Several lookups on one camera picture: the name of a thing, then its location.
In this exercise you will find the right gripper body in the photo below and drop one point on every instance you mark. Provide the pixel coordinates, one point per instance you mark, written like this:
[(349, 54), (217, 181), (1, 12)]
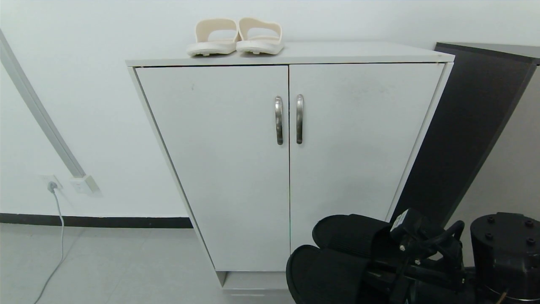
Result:
[(426, 280)]

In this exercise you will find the black slipper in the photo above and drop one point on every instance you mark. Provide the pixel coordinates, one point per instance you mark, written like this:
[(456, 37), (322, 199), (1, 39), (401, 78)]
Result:
[(325, 274), (350, 236)]

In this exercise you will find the white cabinet door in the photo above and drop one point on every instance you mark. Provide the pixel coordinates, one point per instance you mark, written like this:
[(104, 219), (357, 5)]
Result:
[(219, 169), (358, 147)]

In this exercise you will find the dark grey cabinet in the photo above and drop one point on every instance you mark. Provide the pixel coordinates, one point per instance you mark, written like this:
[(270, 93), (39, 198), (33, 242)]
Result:
[(464, 126)]

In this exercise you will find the white shoe cabinet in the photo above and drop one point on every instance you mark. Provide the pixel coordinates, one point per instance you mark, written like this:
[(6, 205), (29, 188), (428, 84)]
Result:
[(337, 52)]

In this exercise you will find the beige slipper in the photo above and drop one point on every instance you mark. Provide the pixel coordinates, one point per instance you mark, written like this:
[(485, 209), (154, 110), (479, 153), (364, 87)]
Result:
[(261, 45), (211, 45)]

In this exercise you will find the black baseboard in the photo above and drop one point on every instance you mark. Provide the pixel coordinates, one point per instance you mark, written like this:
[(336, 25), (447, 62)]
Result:
[(97, 221)]

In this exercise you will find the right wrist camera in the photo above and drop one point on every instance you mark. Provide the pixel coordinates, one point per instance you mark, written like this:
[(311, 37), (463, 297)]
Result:
[(407, 226)]

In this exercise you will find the white wall junction box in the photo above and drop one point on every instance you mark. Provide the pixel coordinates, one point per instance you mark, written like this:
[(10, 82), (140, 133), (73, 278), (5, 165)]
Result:
[(84, 185)]

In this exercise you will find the white wall socket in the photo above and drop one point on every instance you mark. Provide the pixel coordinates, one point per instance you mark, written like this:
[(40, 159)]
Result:
[(51, 182)]

